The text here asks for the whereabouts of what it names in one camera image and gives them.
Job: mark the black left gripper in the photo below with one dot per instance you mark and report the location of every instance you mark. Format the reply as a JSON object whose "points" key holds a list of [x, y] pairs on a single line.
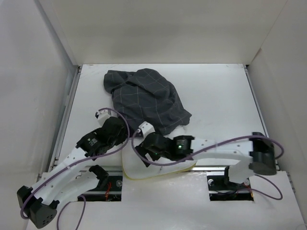
{"points": [[123, 133]]}

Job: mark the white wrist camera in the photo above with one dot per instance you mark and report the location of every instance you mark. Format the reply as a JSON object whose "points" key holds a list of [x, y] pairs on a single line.
{"points": [[102, 115], [146, 129]]}

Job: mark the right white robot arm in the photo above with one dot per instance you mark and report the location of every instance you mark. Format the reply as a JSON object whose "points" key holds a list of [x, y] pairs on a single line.
{"points": [[251, 155]]}

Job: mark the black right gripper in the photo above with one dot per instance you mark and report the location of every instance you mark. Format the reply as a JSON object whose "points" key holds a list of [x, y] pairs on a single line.
{"points": [[143, 150]]}

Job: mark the dark grey checked pillowcase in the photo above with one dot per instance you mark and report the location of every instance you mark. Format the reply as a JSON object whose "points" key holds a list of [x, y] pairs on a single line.
{"points": [[146, 96]]}

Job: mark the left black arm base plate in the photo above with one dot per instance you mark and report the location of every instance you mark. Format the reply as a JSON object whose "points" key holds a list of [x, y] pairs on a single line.
{"points": [[109, 191]]}

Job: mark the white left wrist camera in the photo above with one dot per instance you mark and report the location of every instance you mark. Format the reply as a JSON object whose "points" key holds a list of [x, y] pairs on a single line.
{"points": [[102, 115]]}

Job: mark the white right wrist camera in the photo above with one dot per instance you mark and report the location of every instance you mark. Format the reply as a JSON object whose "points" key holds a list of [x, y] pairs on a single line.
{"points": [[146, 129]]}

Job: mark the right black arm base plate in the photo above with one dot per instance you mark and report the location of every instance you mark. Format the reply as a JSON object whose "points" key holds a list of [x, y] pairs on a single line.
{"points": [[221, 191]]}

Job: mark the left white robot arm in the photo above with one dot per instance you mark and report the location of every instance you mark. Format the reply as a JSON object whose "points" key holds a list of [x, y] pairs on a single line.
{"points": [[40, 202]]}

